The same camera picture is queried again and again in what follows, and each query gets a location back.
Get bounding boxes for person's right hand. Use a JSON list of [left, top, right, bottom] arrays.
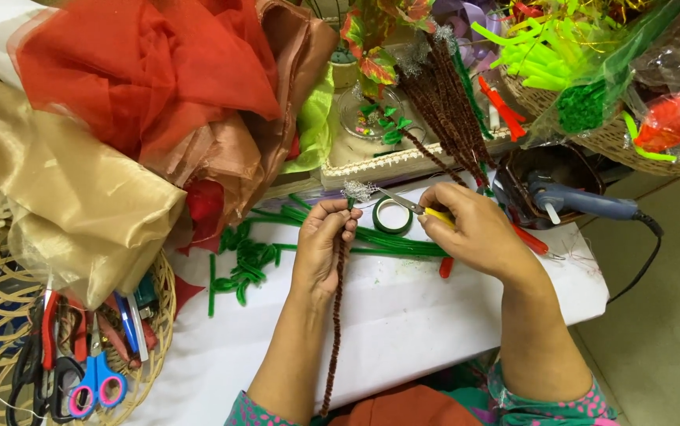
[[417, 182, 545, 284]]

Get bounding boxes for person's left hand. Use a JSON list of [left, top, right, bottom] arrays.
[[291, 198, 363, 303]]

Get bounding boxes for brown pipe cleaner stem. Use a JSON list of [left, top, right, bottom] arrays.
[[319, 180, 378, 418]]

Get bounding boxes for yellow-handled small scissors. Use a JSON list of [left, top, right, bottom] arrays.
[[378, 187, 456, 229]]

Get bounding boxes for bunch of green pipe cleaners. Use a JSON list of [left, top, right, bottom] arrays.
[[249, 194, 451, 259]]

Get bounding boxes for pile of bent green pipe cleaners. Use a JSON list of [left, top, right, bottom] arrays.
[[207, 220, 283, 318]]

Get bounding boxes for green floral tape roll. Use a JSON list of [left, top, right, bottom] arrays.
[[372, 196, 414, 235]]

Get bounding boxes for dark brown plastic container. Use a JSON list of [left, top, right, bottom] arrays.
[[494, 143, 607, 230]]

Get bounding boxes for white paper table cover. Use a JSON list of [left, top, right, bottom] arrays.
[[121, 172, 611, 426]]

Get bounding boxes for blue-grey hot glue gun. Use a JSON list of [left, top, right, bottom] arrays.
[[526, 172, 639, 226]]

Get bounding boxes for beige lace-trimmed tray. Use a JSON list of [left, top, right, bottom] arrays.
[[320, 95, 515, 191]]

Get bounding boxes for red fabric scrap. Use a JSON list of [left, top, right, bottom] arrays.
[[173, 177, 228, 317]]

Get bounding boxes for bundle of brown pipe cleaners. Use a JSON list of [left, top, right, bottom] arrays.
[[396, 26, 497, 187]]

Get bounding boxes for lime green fabric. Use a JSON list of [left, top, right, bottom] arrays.
[[281, 62, 336, 175]]

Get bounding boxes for small green ribbon leaves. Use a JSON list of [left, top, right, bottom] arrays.
[[359, 102, 414, 146]]

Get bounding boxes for copper satin fabric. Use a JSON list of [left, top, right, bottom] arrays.
[[139, 0, 341, 237]]

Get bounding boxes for clear glass bowl with beads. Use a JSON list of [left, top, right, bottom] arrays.
[[336, 84, 406, 143]]

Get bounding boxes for bag of dark green pipe cleaners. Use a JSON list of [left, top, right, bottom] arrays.
[[520, 0, 680, 150]]

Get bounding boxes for wicker basket of craft supplies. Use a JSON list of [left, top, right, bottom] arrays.
[[497, 59, 680, 177]]

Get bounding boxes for person's teal patterned clothing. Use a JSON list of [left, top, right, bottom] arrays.
[[223, 361, 620, 426]]

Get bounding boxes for neon green pipe cleaner bunch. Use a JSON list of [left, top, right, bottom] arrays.
[[470, 12, 598, 92]]

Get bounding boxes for blue and white pen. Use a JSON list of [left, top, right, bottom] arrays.
[[114, 291, 150, 363]]

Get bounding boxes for artificial red-green leaf plant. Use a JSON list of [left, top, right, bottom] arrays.
[[340, 0, 438, 98]]

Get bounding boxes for bag of orange pipe cleaners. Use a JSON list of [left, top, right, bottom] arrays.
[[633, 77, 680, 153]]

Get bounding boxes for red organza fabric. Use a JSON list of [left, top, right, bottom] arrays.
[[7, 0, 283, 169]]

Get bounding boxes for gold satin fabric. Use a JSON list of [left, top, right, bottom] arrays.
[[0, 64, 188, 311]]

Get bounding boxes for blue and pink scissors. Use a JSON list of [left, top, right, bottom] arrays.
[[68, 312, 128, 420]]

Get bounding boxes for round woven rattan basket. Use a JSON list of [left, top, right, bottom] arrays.
[[0, 234, 177, 426]]

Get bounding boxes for red-handled pliers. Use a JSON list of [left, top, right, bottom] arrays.
[[438, 222, 567, 279]]

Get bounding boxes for black power cable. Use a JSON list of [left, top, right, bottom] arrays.
[[606, 212, 664, 305]]

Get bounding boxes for red-handled cutter tool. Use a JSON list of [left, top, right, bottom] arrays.
[[41, 290, 89, 370]]

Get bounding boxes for black-handled scissors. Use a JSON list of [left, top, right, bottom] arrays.
[[6, 296, 85, 426]]

